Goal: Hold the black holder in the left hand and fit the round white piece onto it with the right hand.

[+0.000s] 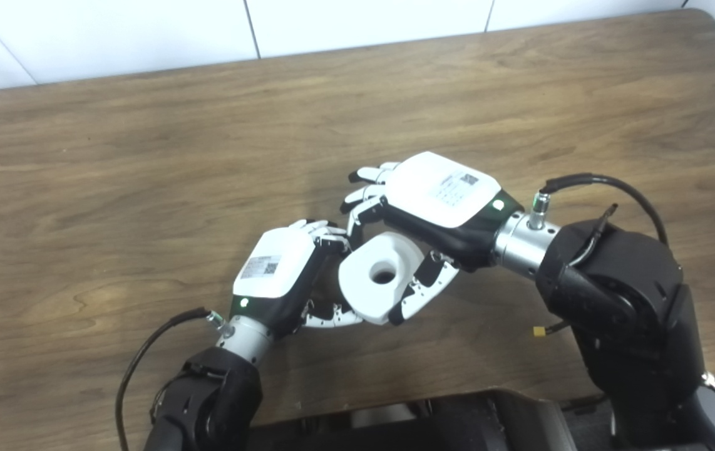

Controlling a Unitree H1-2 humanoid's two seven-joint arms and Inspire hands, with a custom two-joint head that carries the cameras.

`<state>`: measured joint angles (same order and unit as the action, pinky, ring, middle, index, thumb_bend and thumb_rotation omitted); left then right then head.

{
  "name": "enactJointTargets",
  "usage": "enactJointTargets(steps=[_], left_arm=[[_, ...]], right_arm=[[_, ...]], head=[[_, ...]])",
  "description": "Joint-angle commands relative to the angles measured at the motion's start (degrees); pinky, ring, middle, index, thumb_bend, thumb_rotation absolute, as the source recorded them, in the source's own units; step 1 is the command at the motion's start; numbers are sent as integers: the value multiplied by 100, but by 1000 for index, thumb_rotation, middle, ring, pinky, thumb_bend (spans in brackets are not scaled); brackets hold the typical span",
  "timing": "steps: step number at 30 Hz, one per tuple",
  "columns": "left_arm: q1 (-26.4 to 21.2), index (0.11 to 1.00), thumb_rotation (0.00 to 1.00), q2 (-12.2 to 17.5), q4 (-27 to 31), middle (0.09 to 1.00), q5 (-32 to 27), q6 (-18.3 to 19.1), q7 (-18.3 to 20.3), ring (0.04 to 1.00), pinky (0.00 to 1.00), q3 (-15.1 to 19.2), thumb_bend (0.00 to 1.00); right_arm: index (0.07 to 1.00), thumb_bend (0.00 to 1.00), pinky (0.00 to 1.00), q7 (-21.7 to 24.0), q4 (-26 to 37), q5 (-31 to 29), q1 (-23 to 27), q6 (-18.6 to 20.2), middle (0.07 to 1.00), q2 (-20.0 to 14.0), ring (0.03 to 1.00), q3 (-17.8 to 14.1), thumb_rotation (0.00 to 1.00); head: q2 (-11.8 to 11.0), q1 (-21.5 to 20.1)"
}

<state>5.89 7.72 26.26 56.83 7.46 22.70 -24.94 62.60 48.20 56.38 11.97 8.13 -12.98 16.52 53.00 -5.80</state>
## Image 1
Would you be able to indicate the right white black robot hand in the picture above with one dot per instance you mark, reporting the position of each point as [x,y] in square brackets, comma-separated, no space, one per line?
[439,188]

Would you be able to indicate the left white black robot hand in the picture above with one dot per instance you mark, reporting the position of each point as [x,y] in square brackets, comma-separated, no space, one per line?
[273,269]

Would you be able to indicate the round white plastic piece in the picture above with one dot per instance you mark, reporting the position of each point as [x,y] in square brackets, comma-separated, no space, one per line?
[360,288]

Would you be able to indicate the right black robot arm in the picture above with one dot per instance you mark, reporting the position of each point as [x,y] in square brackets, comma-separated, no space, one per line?
[627,313]

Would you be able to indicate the black robot torso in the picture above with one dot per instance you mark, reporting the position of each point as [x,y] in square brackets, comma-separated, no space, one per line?
[457,419]

